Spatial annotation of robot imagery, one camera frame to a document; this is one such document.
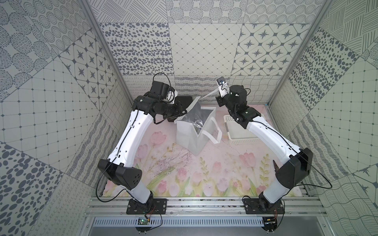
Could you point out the white perforated plastic basket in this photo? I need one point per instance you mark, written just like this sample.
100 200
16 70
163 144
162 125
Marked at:
237 135

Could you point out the aluminium rail frame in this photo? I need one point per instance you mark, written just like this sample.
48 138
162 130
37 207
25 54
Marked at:
202 212

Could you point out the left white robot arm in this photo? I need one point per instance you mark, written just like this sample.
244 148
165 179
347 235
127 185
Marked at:
118 167

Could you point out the floral pink table mat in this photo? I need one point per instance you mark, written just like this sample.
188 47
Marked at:
220 170

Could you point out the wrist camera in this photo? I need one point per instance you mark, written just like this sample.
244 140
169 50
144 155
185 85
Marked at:
222 86
172 93

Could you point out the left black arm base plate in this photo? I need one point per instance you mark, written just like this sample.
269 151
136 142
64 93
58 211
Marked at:
153 206

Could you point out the black controller box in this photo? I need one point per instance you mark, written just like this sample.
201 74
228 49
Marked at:
269 224

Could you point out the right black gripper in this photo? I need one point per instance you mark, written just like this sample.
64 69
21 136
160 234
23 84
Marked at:
220 101

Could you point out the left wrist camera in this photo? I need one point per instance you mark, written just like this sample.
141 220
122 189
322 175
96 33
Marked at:
172 93

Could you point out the green circuit board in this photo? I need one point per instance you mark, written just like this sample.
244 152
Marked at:
143 221

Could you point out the white insulated delivery bag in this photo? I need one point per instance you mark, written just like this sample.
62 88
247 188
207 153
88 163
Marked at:
197 127

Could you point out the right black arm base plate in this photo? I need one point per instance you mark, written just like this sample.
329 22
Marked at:
260 206

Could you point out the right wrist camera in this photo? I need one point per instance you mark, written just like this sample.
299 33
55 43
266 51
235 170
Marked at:
222 86

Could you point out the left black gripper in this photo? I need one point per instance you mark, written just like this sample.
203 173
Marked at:
176 109

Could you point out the black plastic case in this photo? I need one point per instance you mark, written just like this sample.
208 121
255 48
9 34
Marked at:
185 101

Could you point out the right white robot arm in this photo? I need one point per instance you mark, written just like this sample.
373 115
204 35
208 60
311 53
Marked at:
296 162

